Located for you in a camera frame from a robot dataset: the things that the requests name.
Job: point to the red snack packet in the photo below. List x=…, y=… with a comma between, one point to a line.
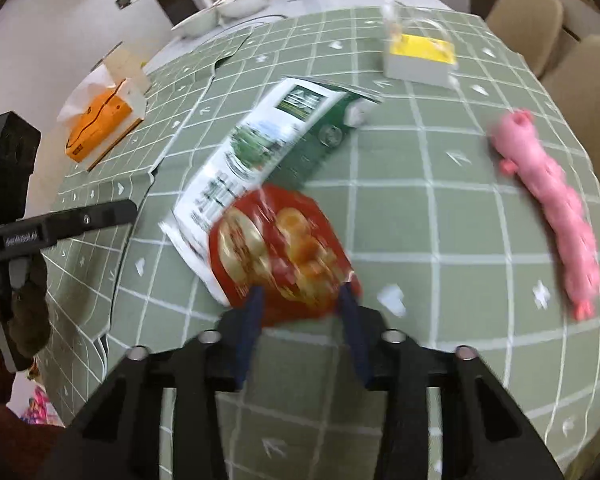
x=280, y=245

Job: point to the green white packet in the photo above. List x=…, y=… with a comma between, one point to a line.
x=290, y=125

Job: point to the pink pig toy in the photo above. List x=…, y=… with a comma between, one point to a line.
x=545, y=180

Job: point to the white paper scrap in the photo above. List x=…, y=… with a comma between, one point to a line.
x=392, y=300

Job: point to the orange tissue box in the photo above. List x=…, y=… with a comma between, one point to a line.
x=97, y=125

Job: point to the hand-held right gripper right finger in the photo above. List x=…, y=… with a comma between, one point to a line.
x=355, y=335

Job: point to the person's left hand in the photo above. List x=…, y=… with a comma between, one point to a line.
x=30, y=310

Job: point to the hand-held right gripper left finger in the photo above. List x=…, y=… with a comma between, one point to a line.
x=250, y=330

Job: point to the yellow white box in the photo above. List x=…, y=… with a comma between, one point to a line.
x=420, y=47

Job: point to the beige chair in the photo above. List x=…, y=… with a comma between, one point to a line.
x=522, y=25
x=585, y=100

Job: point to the colourful printed item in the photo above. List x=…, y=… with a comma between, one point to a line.
x=40, y=405

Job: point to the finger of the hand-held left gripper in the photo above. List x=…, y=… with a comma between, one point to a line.
x=100, y=217

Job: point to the white bowl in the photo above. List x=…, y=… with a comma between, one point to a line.
x=242, y=2
x=195, y=22

